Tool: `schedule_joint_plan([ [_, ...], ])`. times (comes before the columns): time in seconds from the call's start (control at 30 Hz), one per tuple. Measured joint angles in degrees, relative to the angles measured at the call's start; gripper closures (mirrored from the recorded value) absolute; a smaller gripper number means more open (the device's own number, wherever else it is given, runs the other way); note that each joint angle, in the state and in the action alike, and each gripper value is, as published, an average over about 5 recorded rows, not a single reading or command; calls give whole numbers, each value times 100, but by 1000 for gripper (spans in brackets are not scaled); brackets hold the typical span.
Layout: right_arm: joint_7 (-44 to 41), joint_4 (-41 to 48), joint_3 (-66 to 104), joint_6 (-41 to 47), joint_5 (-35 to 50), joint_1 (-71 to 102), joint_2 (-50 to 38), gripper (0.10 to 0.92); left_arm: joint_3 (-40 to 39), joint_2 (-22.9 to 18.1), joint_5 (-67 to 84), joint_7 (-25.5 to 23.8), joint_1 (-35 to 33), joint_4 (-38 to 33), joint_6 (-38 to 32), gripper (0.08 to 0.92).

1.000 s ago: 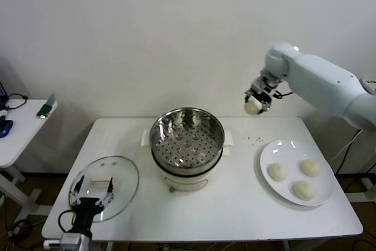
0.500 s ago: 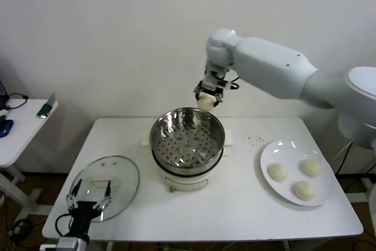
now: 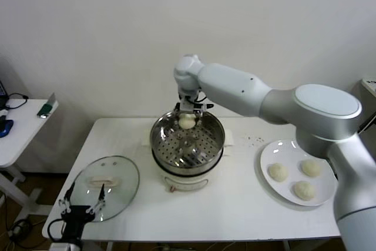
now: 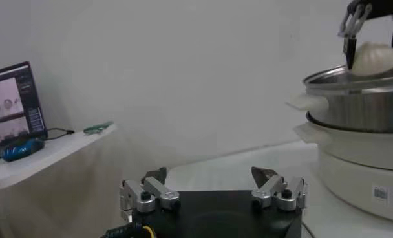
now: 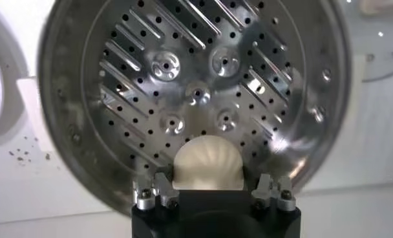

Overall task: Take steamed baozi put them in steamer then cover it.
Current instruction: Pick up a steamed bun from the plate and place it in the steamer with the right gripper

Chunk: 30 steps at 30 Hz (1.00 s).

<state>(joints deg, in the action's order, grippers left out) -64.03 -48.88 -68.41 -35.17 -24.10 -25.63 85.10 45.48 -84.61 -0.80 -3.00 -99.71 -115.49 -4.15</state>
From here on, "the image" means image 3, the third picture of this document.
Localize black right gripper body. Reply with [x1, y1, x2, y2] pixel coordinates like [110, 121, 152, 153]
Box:
[176, 93, 214, 114]

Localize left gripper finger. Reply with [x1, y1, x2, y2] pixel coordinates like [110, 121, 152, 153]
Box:
[58, 182, 76, 215]
[86, 183, 107, 215]

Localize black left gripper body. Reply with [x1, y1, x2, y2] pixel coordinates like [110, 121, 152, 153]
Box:
[62, 205, 98, 243]

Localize white steamed baozi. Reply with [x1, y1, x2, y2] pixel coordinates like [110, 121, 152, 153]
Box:
[291, 180, 317, 201]
[301, 159, 323, 178]
[267, 162, 289, 182]
[178, 112, 196, 130]

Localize glass lid with beige handle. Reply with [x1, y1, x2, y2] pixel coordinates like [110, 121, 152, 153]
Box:
[69, 155, 140, 223]

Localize stainless steel steamer basket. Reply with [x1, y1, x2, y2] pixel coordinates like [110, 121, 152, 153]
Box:
[142, 109, 236, 169]

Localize floor power strip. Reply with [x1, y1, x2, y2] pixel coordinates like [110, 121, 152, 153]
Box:
[8, 221, 33, 239]

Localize scattered dark crumbs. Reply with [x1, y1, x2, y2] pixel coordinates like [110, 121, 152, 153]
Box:
[245, 135, 265, 146]

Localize cream electric cooker base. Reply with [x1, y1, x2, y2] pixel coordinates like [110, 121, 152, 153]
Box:
[152, 145, 226, 195]

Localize white round plate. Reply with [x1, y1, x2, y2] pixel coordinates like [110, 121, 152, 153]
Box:
[255, 139, 338, 208]

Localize blue handheld device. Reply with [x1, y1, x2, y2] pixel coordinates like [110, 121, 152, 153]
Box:
[0, 115, 15, 138]

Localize black laptop screen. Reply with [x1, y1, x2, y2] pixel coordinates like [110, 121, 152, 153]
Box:
[0, 80, 8, 109]

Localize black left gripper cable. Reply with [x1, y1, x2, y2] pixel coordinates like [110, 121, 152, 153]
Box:
[46, 217, 67, 243]

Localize green handled scraper tool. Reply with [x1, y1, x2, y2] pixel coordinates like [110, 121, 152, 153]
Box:
[36, 92, 56, 119]

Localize thin black laptop cable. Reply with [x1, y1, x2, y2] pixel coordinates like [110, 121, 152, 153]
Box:
[5, 93, 29, 110]

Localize black background cable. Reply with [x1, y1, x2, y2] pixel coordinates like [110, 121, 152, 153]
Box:
[357, 112, 376, 133]

